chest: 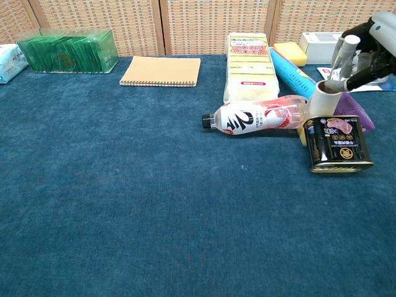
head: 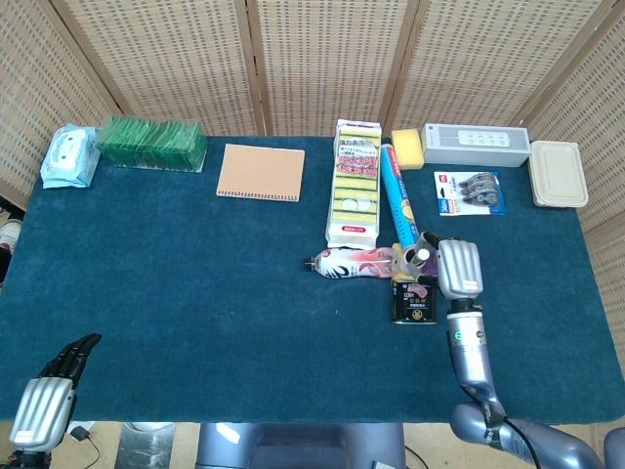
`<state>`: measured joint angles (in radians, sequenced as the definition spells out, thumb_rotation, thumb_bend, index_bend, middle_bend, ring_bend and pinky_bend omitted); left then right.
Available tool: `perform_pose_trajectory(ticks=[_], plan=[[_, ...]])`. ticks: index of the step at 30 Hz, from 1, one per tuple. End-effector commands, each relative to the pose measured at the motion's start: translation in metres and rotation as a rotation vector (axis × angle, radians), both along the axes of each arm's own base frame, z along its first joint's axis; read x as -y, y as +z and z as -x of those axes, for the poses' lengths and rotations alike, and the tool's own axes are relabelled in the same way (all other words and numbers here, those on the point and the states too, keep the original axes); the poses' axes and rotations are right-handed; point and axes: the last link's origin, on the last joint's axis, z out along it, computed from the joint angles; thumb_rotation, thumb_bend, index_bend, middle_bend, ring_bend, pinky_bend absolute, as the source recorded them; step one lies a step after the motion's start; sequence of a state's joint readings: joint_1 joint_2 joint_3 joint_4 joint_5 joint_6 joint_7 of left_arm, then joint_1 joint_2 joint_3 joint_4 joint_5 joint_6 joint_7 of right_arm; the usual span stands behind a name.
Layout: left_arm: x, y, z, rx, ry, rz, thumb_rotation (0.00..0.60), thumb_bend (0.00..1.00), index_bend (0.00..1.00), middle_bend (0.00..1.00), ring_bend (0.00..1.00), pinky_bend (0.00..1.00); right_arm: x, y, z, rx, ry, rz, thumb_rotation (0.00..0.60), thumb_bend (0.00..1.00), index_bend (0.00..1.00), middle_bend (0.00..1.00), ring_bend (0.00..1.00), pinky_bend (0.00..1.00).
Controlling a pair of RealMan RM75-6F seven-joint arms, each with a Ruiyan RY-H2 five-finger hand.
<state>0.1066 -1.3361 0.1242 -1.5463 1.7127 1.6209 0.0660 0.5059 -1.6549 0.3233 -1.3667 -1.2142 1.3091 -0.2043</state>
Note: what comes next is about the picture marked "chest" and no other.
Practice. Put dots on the purple box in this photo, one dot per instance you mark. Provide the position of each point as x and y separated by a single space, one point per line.
355 111

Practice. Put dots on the white pink drink bottle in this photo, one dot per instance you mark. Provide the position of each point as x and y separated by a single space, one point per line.
247 119

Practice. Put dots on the black luncheon meat can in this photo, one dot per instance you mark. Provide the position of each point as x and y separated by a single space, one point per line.
337 145

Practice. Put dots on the transparent test tube grey stopper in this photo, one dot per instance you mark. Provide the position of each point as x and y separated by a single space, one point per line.
351 43

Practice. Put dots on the yellow sponge multipack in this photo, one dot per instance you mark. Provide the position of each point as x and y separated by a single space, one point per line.
250 71

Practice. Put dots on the clear box of green packets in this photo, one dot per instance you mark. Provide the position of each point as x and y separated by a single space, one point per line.
68 52

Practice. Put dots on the tan spiral notebook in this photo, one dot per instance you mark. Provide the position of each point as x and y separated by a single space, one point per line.
162 71

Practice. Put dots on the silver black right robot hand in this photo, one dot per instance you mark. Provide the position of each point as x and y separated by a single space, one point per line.
382 46

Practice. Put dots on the yellow sponge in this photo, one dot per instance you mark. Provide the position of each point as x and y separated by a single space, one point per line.
290 52

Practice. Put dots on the blue table cloth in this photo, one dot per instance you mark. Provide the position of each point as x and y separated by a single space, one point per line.
123 185

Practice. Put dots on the light blue wet wipes pack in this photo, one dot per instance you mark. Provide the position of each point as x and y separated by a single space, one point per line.
10 63

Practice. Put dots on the blue cling film roll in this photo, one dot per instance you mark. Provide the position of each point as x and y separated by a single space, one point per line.
292 75

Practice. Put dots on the white roll with cardboard core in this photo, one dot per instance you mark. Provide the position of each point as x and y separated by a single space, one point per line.
321 103

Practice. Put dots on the white power strip box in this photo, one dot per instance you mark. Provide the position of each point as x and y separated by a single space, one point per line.
318 46

